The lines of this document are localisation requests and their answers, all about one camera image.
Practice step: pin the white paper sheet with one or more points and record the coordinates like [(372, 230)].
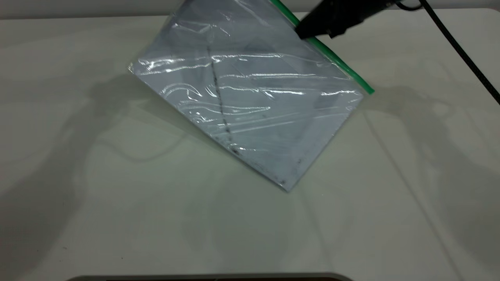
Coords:
[(258, 117)]

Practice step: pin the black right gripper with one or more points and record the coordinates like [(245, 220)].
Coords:
[(355, 13)]

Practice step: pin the clear plastic bag green zipper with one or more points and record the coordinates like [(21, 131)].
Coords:
[(254, 97)]

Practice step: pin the dark grey base panel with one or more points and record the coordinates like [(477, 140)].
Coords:
[(211, 277)]

